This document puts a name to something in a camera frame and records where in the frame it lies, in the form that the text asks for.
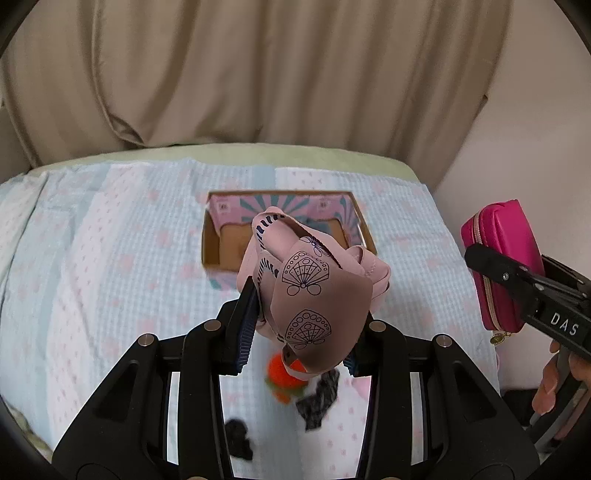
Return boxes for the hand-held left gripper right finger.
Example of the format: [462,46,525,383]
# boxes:
[342,318,541,480]

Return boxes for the black sock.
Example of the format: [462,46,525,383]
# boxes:
[224,418,254,461]

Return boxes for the light blue checked blanket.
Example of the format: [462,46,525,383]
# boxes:
[0,159,502,480]

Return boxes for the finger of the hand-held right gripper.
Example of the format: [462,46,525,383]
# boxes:
[464,243,591,319]

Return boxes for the orange plush toy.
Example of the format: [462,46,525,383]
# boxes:
[264,354,311,405]

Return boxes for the beige curtain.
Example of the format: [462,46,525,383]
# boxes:
[0,0,515,171]

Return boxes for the pink patterned fabric pouch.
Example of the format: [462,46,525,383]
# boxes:
[236,208,393,377]

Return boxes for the magenta zip pouch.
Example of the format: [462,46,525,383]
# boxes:
[460,199,546,346]

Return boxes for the person's right hand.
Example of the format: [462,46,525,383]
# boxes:
[531,340,591,416]

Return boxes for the black lace cloth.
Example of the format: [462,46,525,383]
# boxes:
[295,369,341,432]

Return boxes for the cardboard box with pink print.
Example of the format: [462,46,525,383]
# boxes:
[201,189,379,291]

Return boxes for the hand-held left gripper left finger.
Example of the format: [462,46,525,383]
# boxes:
[52,278,259,480]

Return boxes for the pale green bed sheet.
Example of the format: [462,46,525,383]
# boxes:
[28,142,429,190]

